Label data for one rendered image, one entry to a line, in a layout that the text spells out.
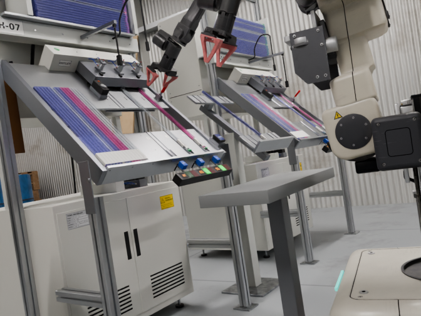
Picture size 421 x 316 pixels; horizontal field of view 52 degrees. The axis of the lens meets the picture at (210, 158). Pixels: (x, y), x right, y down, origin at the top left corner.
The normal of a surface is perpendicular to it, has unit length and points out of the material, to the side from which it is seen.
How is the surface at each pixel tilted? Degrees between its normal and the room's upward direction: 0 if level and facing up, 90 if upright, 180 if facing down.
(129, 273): 90
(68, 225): 90
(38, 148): 90
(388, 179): 90
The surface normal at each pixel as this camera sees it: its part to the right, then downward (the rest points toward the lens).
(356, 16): -0.40, 0.07
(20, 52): 0.79, -0.11
